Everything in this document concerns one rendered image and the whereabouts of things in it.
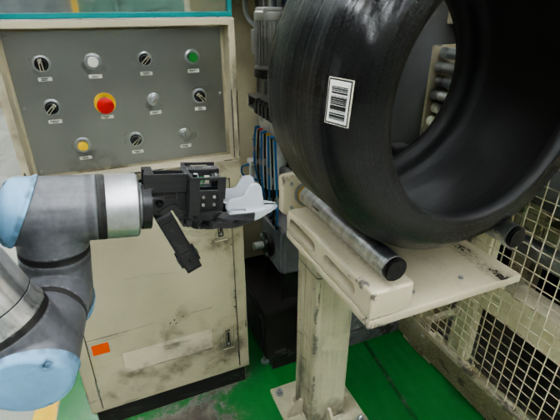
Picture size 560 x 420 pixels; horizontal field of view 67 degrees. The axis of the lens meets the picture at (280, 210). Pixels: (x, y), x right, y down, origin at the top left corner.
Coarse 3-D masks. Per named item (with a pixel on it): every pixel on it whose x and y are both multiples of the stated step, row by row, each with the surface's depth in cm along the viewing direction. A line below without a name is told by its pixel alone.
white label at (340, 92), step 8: (336, 80) 54; (344, 80) 53; (352, 80) 52; (328, 88) 55; (336, 88) 54; (344, 88) 53; (352, 88) 52; (328, 96) 55; (336, 96) 54; (344, 96) 53; (328, 104) 56; (336, 104) 55; (344, 104) 54; (328, 112) 56; (336, 112) 55; (344, 112) 54; (328, 120) 56; (336, 120) 55; (344, 120) 54
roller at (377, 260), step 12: (300, 192) 97; (312, 204) 92; (324, 204) 89; (324, 216) 87; (336, 216) 84; (336, 228) 83; (348, 228) 80; (348, 240) 79; (360, 240) 76; (372, 240) 75; (360, 252) 76; (372, 252) 73; (384, 252) 71; (372, 264) 73; (384, 264) 70; (396, 264) 70; (384, 276) 70; (396, 276) 71
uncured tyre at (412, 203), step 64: (320, 0) 58; (384, 0) 51; (448, 0) 85; (512, 0) 81; (320, 64) 56; (384, 64) 53; (512, 64) 88; (320, 128) 58; (384, 128) 57; (448, 128) 97; (512, 128) 88; (320, 192) 70; (384, 192) 62; (448, 192) 91; (512, 192) 74
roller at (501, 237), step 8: (504, 224) 81; (512, 224) 80; (488, 232) 84; (496, 232) 82; (504, 232) 80; (512, 232) 79; (520, 232) 80; (504, 240) 81; (512, 240) 80; (520, 240) 81
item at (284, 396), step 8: (288, 384) 158; (272, 392) 155; (280, 392) 154; (288, 392) 155; (280, 400) 152; (288, 400) 152; (296, 400) 151; (344, 400) 152; (352, 400) 152; (280, 408) 149; (288, 408) 149; (344, 408) 149; (352, 408) 149; (360, 408) 149; (296, 416) 146; (304, 416) 145; (336, 416) 145; (344, 416) 146; (352, 416) 146; (360, 416) 143
